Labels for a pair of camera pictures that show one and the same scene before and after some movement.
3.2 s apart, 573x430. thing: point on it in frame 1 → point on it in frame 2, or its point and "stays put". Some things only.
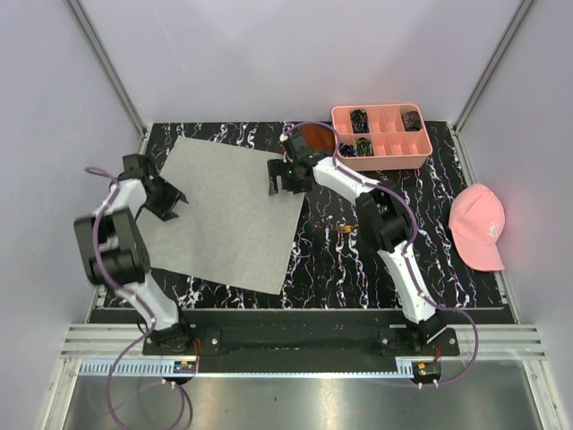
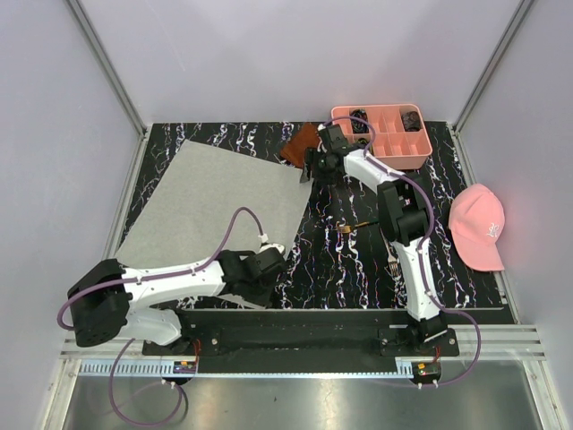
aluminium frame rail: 86,341 stays put
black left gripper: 171,194 → 262,300
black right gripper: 277,167 → 312,157
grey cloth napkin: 232,230 stays put
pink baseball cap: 476,220 stays put
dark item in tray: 360,123 stays put
